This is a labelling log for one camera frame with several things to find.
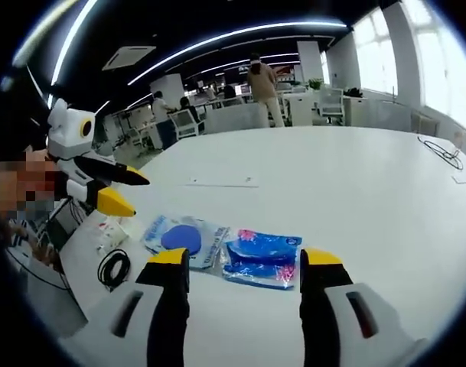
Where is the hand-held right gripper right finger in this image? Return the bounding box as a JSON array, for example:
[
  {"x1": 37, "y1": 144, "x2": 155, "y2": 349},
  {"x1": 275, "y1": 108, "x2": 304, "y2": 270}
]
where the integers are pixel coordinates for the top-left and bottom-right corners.
[{"x1": 298, "y1": 247, "x2": 431, "y2": 367}]

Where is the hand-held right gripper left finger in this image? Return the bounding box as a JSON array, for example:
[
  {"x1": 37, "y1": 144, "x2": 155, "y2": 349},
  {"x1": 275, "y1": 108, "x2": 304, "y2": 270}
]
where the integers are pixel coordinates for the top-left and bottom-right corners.
[{"x1": 58, "y1": 247, "x2": 191, "y2": 367}]

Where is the packet with blue pad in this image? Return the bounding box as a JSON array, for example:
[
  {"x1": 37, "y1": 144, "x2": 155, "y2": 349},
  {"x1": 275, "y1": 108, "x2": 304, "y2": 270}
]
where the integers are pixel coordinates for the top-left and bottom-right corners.
[{"x1": 142, "y1": 214, "x2": 231, "y2": 272}]

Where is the blue tissue packet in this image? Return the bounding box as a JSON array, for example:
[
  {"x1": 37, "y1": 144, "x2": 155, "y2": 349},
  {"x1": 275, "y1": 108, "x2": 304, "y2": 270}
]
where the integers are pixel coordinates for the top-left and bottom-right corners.
[{"x1": 221, "y1": 228, "x2": 303, "y2": 291}]

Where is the white mesh office chair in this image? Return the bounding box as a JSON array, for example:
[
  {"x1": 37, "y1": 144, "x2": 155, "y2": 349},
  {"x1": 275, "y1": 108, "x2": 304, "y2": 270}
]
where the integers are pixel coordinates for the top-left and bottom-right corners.
[
  {"x1": 317, "y1": 87, "x2": 347, "y2": 125},
  {"x1": 168, "y1": 109, "x2": 206, "y2": 139}
]

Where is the ceiling air conditioner unit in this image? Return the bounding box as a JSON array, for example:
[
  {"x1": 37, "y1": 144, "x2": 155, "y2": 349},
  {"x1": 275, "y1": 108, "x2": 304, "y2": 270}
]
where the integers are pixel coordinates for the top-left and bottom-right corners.
[{"x1": 101, "y1": 45, "x2": 157, "y2": 72}]

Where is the person's white clothing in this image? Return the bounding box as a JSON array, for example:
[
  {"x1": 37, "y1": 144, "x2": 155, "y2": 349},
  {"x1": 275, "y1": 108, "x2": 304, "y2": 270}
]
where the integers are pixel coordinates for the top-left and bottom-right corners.
[{"x1": 5, "y1": 229, "x2": 89, "y2": 339}]

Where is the white table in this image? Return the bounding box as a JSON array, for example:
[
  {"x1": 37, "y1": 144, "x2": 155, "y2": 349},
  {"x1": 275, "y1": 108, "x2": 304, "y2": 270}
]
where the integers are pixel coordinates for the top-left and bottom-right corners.
[{"x1": 58, "y1": 125, "x2": 466, "y2": 367}]

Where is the thin black cable on table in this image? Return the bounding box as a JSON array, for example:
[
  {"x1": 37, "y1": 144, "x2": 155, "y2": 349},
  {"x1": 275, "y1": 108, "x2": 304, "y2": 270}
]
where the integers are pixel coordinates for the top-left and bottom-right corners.
[{"x1": 416, "y1": 135, "x2": 464, "y2": 171}]

